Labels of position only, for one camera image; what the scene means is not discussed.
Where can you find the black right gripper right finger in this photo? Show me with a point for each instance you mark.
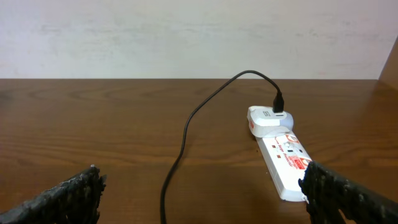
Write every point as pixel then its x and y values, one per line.
pixel 333 198

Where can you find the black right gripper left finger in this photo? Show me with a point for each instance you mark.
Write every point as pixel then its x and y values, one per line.
pixel 73 201

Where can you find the white power strip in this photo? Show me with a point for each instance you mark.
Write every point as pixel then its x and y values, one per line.
pixel 287 161

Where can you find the white USB charger plug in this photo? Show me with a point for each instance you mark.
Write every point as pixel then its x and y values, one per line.
pixel 265 123

